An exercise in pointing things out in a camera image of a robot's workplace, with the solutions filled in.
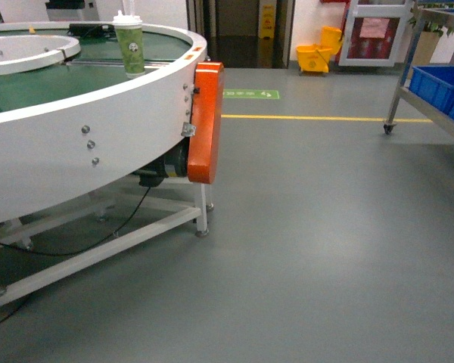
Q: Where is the orange motor guard cover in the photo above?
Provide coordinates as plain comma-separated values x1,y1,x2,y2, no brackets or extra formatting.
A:
187,61,225,185

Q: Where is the black conveyor motor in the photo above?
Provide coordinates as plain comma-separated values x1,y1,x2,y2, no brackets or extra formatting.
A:
132,142,188,188

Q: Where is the yellow mop bucket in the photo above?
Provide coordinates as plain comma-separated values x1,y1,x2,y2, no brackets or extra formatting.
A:
296,26,344,73

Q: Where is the yellow wet floor sign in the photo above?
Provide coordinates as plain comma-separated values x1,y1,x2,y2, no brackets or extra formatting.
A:
258,4,276,39

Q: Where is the white round conveyor table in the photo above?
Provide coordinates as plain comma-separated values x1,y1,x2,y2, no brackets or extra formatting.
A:
0,22,213,306

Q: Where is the green paper drink cup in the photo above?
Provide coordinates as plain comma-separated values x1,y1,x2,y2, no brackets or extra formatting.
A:
113,1,145,79

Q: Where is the red fire cabinet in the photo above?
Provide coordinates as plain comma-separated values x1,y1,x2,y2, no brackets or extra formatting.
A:
337,0,413,67

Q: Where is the blue crate on cart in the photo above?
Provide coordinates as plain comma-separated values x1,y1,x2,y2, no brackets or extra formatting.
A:
409,66,454,115

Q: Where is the steel wheeled cart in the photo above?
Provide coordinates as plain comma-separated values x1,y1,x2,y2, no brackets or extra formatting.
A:
384,1,454,138

